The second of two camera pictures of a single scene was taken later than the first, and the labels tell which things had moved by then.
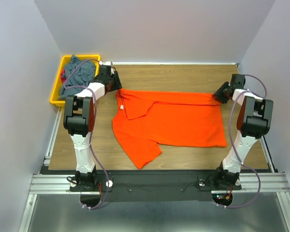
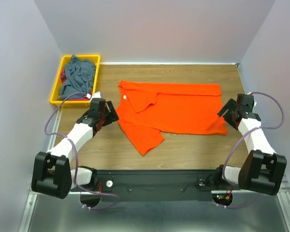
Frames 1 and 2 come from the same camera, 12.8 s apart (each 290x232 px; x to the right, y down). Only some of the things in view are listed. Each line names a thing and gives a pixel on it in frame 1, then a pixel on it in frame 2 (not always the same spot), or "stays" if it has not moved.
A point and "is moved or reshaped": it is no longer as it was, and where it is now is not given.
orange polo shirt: x=142 y=120 is moved or reshaped
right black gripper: x=220 y=97 to x=230 y=106
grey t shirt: x=81 y=78 stays
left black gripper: x=117 y=84 to x=112 y=116
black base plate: x=150 y=185 stays
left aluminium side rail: x=53 y=136 stays
